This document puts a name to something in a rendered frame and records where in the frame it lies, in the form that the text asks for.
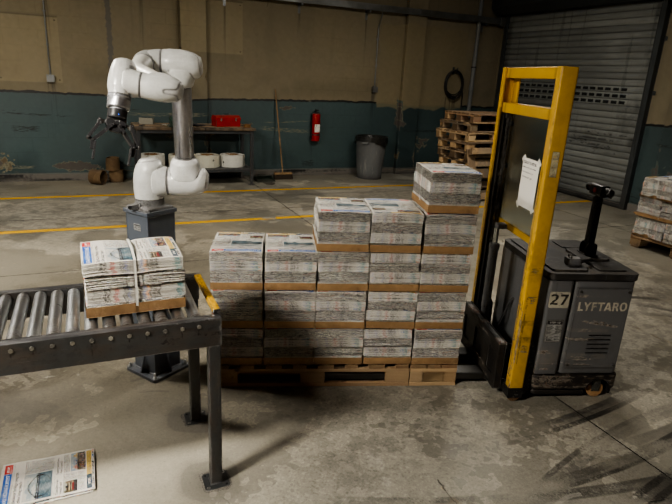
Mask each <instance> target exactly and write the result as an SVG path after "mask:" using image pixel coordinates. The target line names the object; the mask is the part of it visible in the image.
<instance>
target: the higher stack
mask: <svg viewBox="0 0 672 504"><path fill-rule="evenodd" d="M416 163H417V164H416V170H415V171H414V172H415V173H414V184H413V188H414V190H413V193H414V194H416V195H417V196H418V197H419V200H420V198H421V199H422V200H423V201H424V202H425V203H426V204H428V205H442V206H478V205H480V198H481V194H480V192H481V190H480V189H481V184H482V178H483V174H482V173H480V172H479V171H476V170H474V169H471V168H470V167H468V166H466V165H464V164H456V163H433V162H416ZM412 202H413V203H414V204H415V206H417V207H416V208H418V209H420V210H421V211H422V213H423V214H424V219H423V220H424V221H423V231H422V237H421V243H422V245H423V246H443V247H473V245H474V243H475V242H474V240H475V239H474V238H475V235H476V227H477V226H476V223H477V216H476V215H475V214H453V213H427V212H426V211H425V210H424V209H423V208H422V207H421V206H419V205H418V204H417V203H416V202H415V201H414V200H412ZM420 254H421V258H420V259H421V260H420V264H419V272H420V280H419V282H418V283H419V284H420V285H459V286H468V284H469V282H468V281H469V277H470V276H469V274H470V268H471V267H470V266H471V264H470V261H471V255H470V254H425V253H422V251H421V252H420ZM417 293H418V295H417V303H416V304H417V305H416V308H415V309H416V311H415V312H416V313H415V317H414V320H415V322H463V319H464V316H465V315H464V312H465V305H466V302H465V301H466V293H461V292H419V291H417ZM462 335H463V331H462V329H415V328H414V329H412V338H413V339H412V345H411V347H412V348H411V357H412V358H458V356H459V347H460V342H461V341H460V340H461V339H462ZM408 365H409V366H410V372H409V380H408V385H409V386H429V385H455V379H456V372H457V364H408Z"/></svg>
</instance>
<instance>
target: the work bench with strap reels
mask: <svg viewBox="0 0 672 504"><path fill-rule="evenodd" d="M211 119H212V124H201V123H197V124H201V125H206V126H202V127H201V126H199V127H196V126H193V134H240V153H228V152H227V153H220V155H219V154H216V153H196V154H194V156H195V157H196V158H197V159H198V160H199V162H200V166H201V167H202V168H205V169H206V170H207V172H208V173H218V172H240V177H239V178H245V177H244V172H250V184H249V185H255V184H253V169H254V131H256V128H253V127H251V128H244V124H240V120H241V118H240V116H239V115H223V114H222V115H212V116H211ZM168 124H169V123H154V124H144V125H145V126H139V125H142V124H139V123H138V122H131V125H134V131H135V134H136V137H137V139H138V142H139V145H140V148H139V149H138V150H135V154H134V160H135V166H136V164H137V162H138V161H139V159H141V158H147V157H155V158H157V159H159V160H161V161H162V162H163V166H167V167H170V164H171V160H172V159H173V158H174V157H175V153H169V154H168V162H169V163H165V154H164V153H155V152H145V153H141V144H140V133H173V127H168V126H167V125H168ZM169 125H170V124H169ZM173 134H174V133H173ZM244 134H250V167H249V166H248V165H246V164H245V154H244Z"/></svg>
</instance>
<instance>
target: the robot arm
mask: <svg viewBox="0 0 672 504"><path fill-rule="evenodd" d="M202 74H203V64H202V59H201V57H200V56H198V55H197V54H195V53H193V52H190V51H187V50H181V49H151V50H142V51H140V52H138V53H137V54H135V56H134V57H133V59H132V60H131V59H128V58H116V59H114V60H113V62H112V64H111V67H110V70H109V74H108V80H107V88H108V95H107V106H106V107H107V108H108V111H107V118H106V120H105V119H102V118H101V117H99V118H98V120H97V123H96V124H95V126H94V127H93V128H92V130H91V131H90V132H89V133H88V135H87V136H86V139H89V140H90V149H92V157H91V159H94V156H95V149H96V139H97V138H99V137H100V136H101V135H103V134H104V133H105V132H107V131H108V130H109V131H110V132H115V133H117V134H119V133H121V135H122V136H123V137H124V139H125V140H126V142H127V143H128V145H129V146H130V149H129V155H128V163H127V166H130V164H131V157H132V158H133V157H134V154H135V150H138V149H139V148H140V145H139V142H138V139H137V137H136V134H135V131H134V125H127V123H126V121H127V114H128V112H129V111H130V105H131V98H135V97H138V98H144V99H148V100H152V101H157V102H166V103H172V116H173V133H174V149H175V157H174V158H173V159H172V160H171V164H170V167H167V166H163V162H162V161H161V160H159V159H157V158H155V157H147V158H141V159H139V161H138V162H137V164H136V166H135V169H134V174H133V187H134V195H135V202H134V203H132V204H128V205H127V208H128V209H129V210H139V211H142V212H145V213H151V212H154V211H159V210H164V209H170V208H173V205H171V204H167V203H165V200H164V196H165V195H175V196H192V195H197V194H201V193H203V192H204V191H206V190H207V189H208V184H209V173H208V172H207V170H206V169H205V168H202V167H201V166H200V162H199V160H198V159H197V158H196V157H195V156H194V142H193V119H192V118H193V114H192V91H191V88H192V87H193V85H194V82H195V79H198V78H200V77H201V75H202ZM102 123H105V125H106V126H107V127H106V128H104V129H103V130H102V131H100V132H99V133H98V134H96V135H95V136H94V137H91V135H92V134H93V133H94V131H95V130H96V129H97V128H98V126H99V125H100V124H102ZM126 128H128V130H129V131H130V133H131V136H132V139H133V141H134V144H135V146H134V144H133V143H132V141H131V140H130V138H129V137H128V135H127V133H126V131H125V129H126Z"/></svg>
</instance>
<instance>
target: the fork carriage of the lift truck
mask: <svg viewBox="0 0 672 504"><path fill-rule="evenodd" d="M465 302H466V305H465V312H464V315H465V316H464V319H463V328H462V331H463V335H462V339H461V340H460V341H461V343H462V344H463V346H464V347H467V348H468V350H469V351H470V352H471V357H472V359H473V360H474V362H475V363H476V365H479V366H480V367H481V369H482V370H483V372H484V377H485V378H486V380H487V381H488V383H489V384H490V386H491V387H492V388H499V389H500V387H501V381H502V375H503V369H504V363H505V356H506V350H507V344H508V343H507V342H506V341H505V339H504V338H503V337H502V336H501V335H500V333H499V332H498V331H497V330H496V329H495V327H494V326H493V325H492V324H491V323H490V322H489V320H488V319H487V318H486V317H485V316H484V314H483V313H482V312H481V311H480V310H479V309H478V307H477V306H476V305H475V304H474V303H473V301H465Z"/></svg>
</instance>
